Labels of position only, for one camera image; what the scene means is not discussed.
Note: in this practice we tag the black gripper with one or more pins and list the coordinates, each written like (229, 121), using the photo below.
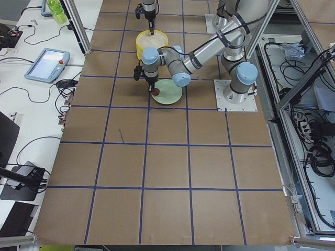
(149, 15)
(151, 80)

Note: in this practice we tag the yellow rimmed bamboo steamer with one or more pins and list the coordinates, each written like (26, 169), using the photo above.
(146, 39)

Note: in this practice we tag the brown bun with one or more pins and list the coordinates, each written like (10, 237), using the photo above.
(155, 92)

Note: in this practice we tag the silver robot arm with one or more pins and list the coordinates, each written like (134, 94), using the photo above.
(242, 18)
(224, 11)

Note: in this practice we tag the light green plate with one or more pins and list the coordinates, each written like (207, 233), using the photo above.
(169, 93)

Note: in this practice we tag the green plastic bottle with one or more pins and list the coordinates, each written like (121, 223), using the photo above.
(57, 11)

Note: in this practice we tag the black monitor stand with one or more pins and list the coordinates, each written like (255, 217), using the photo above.
(23, 182)

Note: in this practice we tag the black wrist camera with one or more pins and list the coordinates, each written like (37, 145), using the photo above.
(138, 72)
(139, 10)

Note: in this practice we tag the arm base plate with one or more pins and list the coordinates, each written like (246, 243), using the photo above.
(229, 101)
(213, 23)

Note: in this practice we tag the aluminium frame post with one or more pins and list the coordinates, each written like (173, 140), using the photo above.
(74, 19)

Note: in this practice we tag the teach pendant near post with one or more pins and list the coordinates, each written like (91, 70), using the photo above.
(48, 66)

